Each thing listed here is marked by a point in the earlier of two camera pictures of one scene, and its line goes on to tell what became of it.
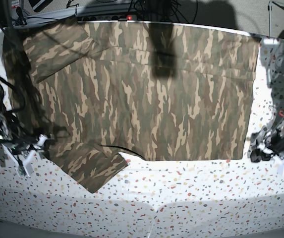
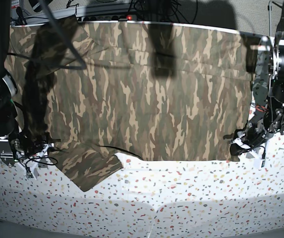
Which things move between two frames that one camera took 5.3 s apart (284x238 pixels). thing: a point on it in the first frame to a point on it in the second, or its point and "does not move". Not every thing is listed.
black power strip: (130, 17) does not move
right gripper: (276, 142) to (252, 139)
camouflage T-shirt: (86, 92) does not move
